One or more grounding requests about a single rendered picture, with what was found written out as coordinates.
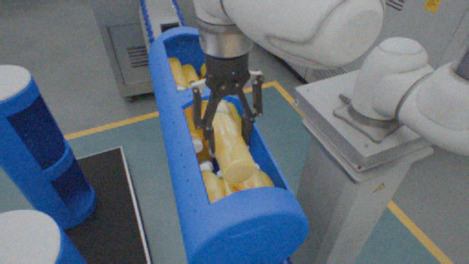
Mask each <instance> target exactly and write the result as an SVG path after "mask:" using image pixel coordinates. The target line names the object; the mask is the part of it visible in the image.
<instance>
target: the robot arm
mask: <svg viewBox="0 0 469 264"><path fill-rule="evenodd" d="M192 1H193V3H194V6H195V10H196V15H197V16H196V21H197V24H198V34H199V40H200V44H201V48H202V50H203V52H204V61H205V70H206V72H205V74H204V78H203V79H202V80H201V81H198V82H195V81H190V88H191V90H192V92H193V124H194V125H195V128H196V130H199V129H201V128H202V129H203V135H204V139H205V140H209V146H210V148H211V153H212V154H213V153H215V137H214V128H213V118H214V117H215V114H216V110H217V108H218V105H219V103H221V102H222V98H223V97H225V96H228V95H237V96H238V97H239V101H240V102H241V104H242V107H243V108H244V110H245V113H244V114H242V137H243V139H244V140H245V143H246V145H247V146H249V131H250V130H253V123H255V122H256V120H255V117H256V116H262V115H263V110H262V83H263V81H264V80H265V76H263V74H262V72H261V71H260V70H255V71H249V70H248V60H249V51H250V50H251V49H252V48H253V46H254V42H255V43H257V44H258V45H259V46H262V48H264V49H265V50H267V51H269V52H271V53H273V54H274V55H277V56H278V57H280V58H282V59H283V60H285V61H289V62H291V63H294V64H297V65H299V66H303V67H306V68H309V69H320V70H330V69H337V68H340V67H342V66H343V65H345V64H347V63H349V62H352V61H354V60H355V59H358V58H359V57H360V56H361V55H363V54H364V53H365V52H366V51H367V50H368V49H369V47H370V46H372V45H373V42H374V41H375V40H376V37H377V36H378V34H379V32H380V29H381V26H382V23H383V21H384V19H385V13H386V2H385V0H192ZM428 59H429V57H428V55H427V53H426V51H425V49H424V48H423V47H422V46H421V45H420V44H419V42H416V41H415V40H413V39H408V38H387V39H386V40H385V41H383V42H381V43H380V44H379V45H378V46H376V47H375V48H374V49H372V52H370V53H369V54H368V56H367V58H366V59H365V61H364V63H363V64H362V68H361V70H360V71H359V73H358V77H357V79H356V81H355V84H354V91H353V94H350V93H346V92H341V93H340V94H339V99H341V100H342V101H343V102H344V104H345V106H344V107H341V108H338V109H335V110H333V116H335V117H336V118H338V119H342V120H343V121H344V122H345V123H347V124H348V125H350V126H351V127H353V128H355V129H356V130H358V131H359V132H360V133H361V134H364V135H365V136H366V137H368V138H369V139H370V141H372V142H374V143H377V144H378V143H380V142H381V141H382V139H383V138H384V137H386V136H388V135H389V134H391V133H393V131H395V130H397V129H398V128H400V127H402V126H404V125H405V126H407V127H408V128H410V130H413V131H414V133H416V134H418V135H419V136H421V137H423V138H425V139H427V140H429V141H430V143H433V144H434V145H436V146H439V147H440V148H442V149H446V150H448V151H450V152H452V153H457V154H459V155H463V156H466V157H469V32H468V34H467V35H466V37H465V40H464V42H463V45H462V46H461V48H459V52H458V53H457V55H456V56H455V58H454V59H453V62H449V63H447V64H444V65H443V66H441V67H440V68H438V69H437V70H436V71H434V70H433V68H432V67H431V66H430V65H429V63H427V61H428ZM249 79H250V82H252V93H253V109H252V110H250V106H249V104H248V102H247V99H246V98H245V93H244V91H243V89H242V88H244V87H245V84H246V83H247V81H248V80H249ZM205 86H207V87H208V88H209V89H210V90H211V91H210V98H209V100H208V102H207V107H206V109H205V111H204V116H203V118H202V94H203V92H204V87H205Z"/></svg>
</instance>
